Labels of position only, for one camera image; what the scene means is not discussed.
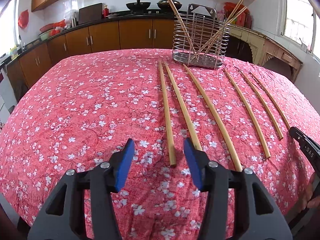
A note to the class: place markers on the left window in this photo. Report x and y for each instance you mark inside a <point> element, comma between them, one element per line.
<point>8,27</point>

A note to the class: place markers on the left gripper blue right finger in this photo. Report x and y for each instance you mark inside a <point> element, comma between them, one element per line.
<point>256,214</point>

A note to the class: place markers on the right window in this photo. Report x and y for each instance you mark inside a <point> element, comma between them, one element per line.
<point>302,25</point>

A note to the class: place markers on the red floral tablecloth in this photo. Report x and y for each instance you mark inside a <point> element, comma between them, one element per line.
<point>86,107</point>

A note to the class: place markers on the person's right hand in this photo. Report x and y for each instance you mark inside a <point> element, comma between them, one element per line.
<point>306,201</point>

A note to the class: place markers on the pink bag on wall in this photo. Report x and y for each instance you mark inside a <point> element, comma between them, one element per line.
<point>23,19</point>

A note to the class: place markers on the bamboo chopstick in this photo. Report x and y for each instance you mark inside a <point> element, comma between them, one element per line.
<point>273,101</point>
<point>264,104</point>
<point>251,114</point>
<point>235,13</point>
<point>184,110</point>
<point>184,34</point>
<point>236,7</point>
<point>170,139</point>
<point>223,130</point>

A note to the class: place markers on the window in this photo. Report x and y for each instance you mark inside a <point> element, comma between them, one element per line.
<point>302,25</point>
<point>8,27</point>

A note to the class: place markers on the lower wooden kitchen cabinets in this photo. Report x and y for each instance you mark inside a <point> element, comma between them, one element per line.
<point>134,33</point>

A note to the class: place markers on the green basin on counter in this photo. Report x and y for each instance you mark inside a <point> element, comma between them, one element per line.
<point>44,36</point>

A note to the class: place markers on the wire metal utensil holder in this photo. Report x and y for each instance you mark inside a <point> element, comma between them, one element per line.
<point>206,25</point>

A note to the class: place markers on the yellow dish soap bottle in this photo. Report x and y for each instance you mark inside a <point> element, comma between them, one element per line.
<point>13,52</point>

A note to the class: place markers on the cream painted wooden side table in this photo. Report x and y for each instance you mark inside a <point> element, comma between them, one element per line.
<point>257,48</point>

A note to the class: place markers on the dark wooden cutting board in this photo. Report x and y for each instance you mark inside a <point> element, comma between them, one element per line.
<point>90,13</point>

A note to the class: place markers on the black wok left burner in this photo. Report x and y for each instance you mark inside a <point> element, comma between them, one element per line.
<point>138,7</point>

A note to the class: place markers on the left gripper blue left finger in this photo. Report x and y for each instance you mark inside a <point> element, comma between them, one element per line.
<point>62,216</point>

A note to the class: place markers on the red bottle on counter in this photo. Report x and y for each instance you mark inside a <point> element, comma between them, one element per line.
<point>105,11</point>

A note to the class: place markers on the dark wok right burner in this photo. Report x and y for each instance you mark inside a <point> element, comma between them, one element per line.
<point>165,6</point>

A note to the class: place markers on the red basin on counter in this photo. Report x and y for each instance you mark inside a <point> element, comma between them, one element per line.
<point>47,27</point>

